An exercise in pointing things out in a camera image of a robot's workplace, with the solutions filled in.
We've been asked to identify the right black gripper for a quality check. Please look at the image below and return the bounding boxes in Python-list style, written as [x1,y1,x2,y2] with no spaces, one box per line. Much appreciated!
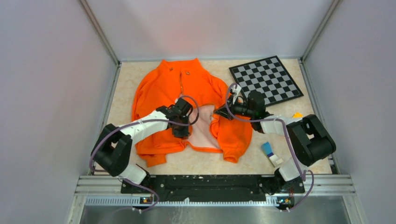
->
[215,95,255,121]

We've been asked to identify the orange zip-up jacket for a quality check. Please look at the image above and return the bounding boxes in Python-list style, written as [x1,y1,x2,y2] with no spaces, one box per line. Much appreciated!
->
[132,59,253,167]

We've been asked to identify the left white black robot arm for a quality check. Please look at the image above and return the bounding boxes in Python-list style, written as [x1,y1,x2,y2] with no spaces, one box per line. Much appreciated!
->
[89,98,193,193]

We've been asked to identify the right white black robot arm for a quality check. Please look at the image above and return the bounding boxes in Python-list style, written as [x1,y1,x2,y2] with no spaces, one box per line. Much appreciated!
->
[214,90,336,192]

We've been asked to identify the blue and white box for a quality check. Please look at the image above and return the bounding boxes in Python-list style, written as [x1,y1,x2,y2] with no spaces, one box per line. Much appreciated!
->
[261,142,283,168]

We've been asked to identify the black and grey checkerboard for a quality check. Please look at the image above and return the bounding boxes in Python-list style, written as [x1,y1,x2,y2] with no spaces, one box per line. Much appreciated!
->
[229,56,304,106]

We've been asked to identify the yellow red toy blocks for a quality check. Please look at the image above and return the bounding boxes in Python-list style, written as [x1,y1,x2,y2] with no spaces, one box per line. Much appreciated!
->
[292,112,303,118]

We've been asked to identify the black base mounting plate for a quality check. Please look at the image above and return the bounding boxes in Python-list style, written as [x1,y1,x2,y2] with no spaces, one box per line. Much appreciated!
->
[120,175,305,203]

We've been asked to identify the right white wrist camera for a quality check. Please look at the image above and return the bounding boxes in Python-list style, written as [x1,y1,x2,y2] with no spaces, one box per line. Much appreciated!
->
[230,84,241,105]

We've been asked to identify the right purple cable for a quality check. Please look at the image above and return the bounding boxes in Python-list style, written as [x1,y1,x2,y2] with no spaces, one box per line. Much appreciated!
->
[225,83,315,212]

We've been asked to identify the aluminium frame rail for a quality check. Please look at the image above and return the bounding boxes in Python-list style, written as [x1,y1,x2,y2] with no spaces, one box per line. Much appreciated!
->
[67,175,361,224]

